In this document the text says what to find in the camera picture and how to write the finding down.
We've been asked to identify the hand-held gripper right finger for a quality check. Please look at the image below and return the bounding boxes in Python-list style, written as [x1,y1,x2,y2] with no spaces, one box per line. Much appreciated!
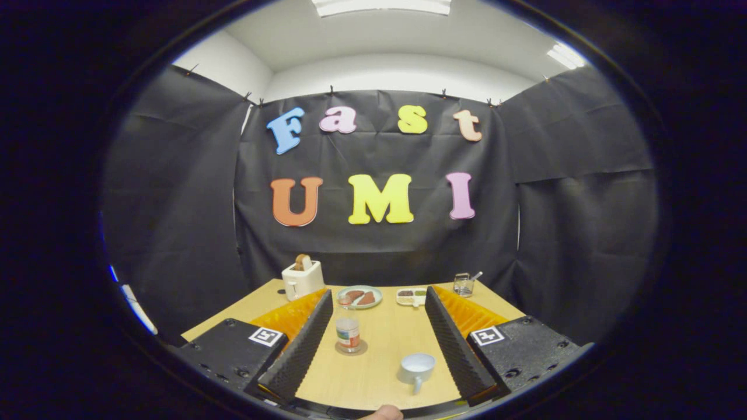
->
[424,286,596,407]

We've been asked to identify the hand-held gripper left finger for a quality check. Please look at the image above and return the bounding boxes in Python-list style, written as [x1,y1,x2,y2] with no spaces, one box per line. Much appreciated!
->
[175,289,334,406]

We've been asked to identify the white cup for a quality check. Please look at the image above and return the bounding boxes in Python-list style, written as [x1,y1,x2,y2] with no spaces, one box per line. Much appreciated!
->
[398,353,437,396]

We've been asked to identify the clear plastic juice bottle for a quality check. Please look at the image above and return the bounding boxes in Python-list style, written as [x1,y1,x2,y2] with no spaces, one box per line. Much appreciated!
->
[335,295,361,354]

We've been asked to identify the white toaster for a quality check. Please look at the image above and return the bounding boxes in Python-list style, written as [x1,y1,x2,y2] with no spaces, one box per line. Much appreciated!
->
[281,260,325,302]

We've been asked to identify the wooden table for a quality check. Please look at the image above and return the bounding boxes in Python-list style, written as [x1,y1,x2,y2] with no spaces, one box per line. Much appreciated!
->
[181,278,526,411]

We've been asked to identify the pale green plate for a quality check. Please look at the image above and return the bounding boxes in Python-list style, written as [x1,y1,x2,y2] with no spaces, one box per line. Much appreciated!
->
[337,285,383,310]

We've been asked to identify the black backdrop cloth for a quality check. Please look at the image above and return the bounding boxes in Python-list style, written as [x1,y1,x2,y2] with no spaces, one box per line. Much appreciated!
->
[102,64,660,345]

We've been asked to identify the small ceiling light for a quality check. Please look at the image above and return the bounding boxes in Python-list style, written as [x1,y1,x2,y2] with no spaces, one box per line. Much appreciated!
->
[547,44,586,69]

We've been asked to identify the long ceiling light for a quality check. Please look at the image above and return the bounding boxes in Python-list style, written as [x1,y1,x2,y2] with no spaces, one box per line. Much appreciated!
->
[312,0,452,17]

